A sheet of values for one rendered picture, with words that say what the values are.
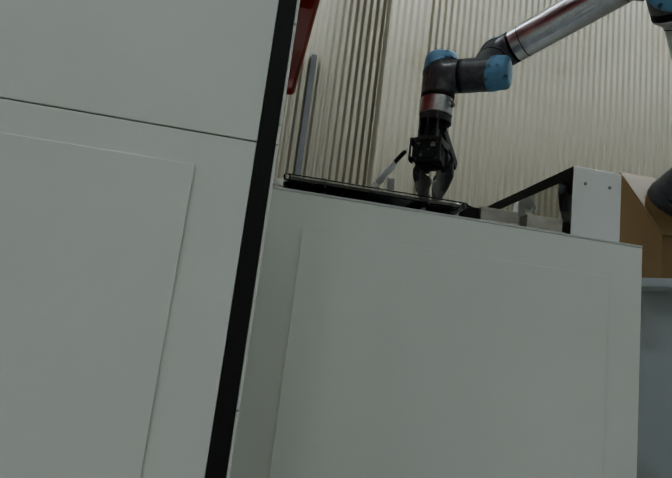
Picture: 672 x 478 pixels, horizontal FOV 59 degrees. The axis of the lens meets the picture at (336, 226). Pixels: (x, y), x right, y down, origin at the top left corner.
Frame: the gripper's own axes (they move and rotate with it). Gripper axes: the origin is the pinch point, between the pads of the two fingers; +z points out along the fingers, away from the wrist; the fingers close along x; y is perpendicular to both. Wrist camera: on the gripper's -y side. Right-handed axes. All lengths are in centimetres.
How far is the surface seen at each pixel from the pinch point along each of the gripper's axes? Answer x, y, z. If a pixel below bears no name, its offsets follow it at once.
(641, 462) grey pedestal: 42, -32, 49
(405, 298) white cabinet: 10.1, 36.6, 23.5
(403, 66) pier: -120, -256, -174
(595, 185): 34.0, 10.8, -1.5
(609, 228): 36.4, 9.0, 5.9
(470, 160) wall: -78, -307, -116
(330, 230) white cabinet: -0.1, 43.9, 14.9
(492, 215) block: 14.3, 2.7, 2.2
